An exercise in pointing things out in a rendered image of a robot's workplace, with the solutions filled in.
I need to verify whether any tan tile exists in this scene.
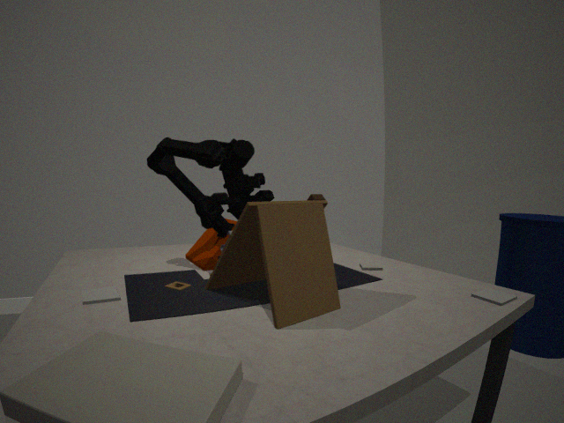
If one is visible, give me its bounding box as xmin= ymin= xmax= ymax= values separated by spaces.
xmin=165 ymin=281 xmax=191 ymax=291

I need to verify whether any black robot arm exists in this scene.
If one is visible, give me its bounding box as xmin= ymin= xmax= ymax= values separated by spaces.
xmin=147 ymin=137 xmax=265 ymax=238

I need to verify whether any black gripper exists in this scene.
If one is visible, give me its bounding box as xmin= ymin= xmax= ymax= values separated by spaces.
xmin=206 ymin=173 xmax=274 ymax=219

